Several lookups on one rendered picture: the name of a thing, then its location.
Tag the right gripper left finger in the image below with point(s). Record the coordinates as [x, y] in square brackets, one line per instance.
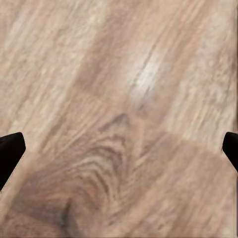
[12, 147]

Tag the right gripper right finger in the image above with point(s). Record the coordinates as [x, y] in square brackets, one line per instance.
[230, 148]

